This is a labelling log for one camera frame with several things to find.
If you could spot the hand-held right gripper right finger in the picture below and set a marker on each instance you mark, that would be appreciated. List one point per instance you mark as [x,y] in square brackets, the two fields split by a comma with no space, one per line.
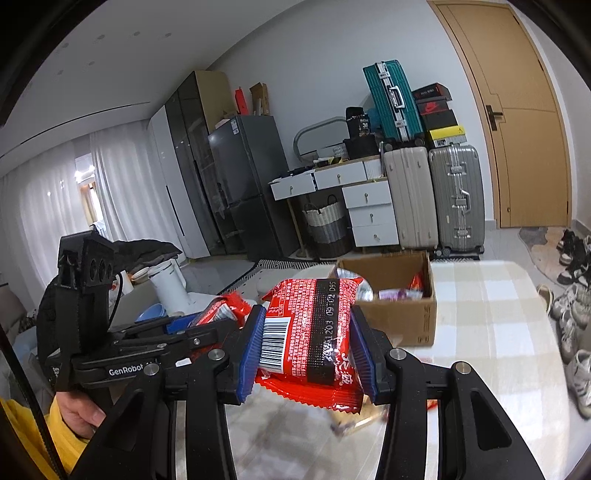
[367,360]

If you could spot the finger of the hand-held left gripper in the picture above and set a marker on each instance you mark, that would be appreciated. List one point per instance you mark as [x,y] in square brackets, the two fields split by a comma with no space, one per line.
[175,344]

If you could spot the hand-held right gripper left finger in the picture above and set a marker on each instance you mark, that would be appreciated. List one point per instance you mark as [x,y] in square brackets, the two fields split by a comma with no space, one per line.
[249,360]

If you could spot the brown cardboard box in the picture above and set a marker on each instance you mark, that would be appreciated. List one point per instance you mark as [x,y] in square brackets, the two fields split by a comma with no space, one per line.
[401,323]

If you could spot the red barcode snack packet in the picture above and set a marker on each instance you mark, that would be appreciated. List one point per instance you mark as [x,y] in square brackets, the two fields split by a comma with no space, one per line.
[304,323]

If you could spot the white silver snack packet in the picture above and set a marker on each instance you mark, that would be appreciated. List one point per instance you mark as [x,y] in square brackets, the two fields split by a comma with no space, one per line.
[364,288]

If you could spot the silver purple snack packet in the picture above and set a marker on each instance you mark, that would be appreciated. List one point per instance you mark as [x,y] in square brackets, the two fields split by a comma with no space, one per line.
[399,294]

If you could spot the person's left hand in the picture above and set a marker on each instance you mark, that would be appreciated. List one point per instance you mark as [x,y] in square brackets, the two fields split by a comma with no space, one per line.
[83,415]

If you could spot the stack of blue bowls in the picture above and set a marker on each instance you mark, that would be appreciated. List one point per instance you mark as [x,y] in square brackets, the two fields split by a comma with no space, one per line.
[150,314]

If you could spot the white electric kettle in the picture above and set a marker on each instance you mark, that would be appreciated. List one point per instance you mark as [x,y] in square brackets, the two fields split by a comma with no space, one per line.
[168,286]

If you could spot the dark cloth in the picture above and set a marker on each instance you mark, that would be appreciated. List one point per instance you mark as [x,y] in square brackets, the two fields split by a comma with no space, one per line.
[143,254]

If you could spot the striped rug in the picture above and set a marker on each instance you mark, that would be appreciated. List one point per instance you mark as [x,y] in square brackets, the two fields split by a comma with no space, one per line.
[286,265]

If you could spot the checked tablecloth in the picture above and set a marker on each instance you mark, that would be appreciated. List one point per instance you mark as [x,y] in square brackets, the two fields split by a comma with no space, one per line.
[485,323]

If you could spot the white curtain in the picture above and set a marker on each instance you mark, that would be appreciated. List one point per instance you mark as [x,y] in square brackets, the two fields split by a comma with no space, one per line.
[46,198]

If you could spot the woven laundry basket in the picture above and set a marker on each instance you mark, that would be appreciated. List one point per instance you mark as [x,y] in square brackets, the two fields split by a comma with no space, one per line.
[328,230]

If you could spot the white drawer cabinet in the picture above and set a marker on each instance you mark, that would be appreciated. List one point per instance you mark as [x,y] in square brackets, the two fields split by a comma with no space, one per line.
[371,217]

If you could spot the cream suitcase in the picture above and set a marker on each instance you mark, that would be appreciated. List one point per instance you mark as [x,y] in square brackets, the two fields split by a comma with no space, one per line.
[411,198]

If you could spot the grey refrigerator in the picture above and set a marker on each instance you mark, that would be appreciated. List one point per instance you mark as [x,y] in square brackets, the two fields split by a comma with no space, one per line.
[254,184]

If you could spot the white drawer desk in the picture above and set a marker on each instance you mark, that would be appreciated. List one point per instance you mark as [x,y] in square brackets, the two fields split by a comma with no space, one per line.
[337,177]

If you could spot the silver suitcase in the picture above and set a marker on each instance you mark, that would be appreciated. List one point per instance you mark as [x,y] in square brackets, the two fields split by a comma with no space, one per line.
[457,198]

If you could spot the grey door mat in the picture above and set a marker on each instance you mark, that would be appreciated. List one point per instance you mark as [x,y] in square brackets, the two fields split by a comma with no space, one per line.
[540,254]

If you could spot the scattered black white shoes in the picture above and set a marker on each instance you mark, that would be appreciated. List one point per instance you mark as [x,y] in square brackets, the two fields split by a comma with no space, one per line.
[572,314]

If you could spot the small white basket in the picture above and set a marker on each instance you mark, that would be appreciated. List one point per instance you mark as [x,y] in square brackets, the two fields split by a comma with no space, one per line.
[340,151]

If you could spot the black storage box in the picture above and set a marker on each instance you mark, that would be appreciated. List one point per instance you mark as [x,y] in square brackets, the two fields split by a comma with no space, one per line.
[362,147]

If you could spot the oval mirror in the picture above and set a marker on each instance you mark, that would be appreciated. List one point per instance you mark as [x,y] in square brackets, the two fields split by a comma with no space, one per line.
[300,138]

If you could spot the black printed bag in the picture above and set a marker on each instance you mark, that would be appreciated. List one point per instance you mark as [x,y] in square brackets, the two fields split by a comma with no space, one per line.
[359,122]

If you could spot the large black shoe box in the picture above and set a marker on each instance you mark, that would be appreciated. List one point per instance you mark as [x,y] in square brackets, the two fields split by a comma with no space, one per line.
[441,121]

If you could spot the red carton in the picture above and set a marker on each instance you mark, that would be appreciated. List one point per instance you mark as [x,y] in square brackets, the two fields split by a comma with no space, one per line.
[241,101]

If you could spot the tall cardboard carton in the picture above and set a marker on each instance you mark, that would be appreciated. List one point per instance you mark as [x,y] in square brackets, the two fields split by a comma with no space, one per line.
[259,99]

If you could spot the teal suitcase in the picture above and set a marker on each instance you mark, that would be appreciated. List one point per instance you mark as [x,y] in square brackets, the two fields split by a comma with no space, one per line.
[392,101]

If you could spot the red black shoe box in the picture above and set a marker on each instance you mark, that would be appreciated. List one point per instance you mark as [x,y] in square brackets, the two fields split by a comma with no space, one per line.
[434,107]

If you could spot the wooden door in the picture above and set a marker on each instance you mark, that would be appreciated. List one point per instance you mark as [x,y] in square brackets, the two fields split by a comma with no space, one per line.
[526,138]

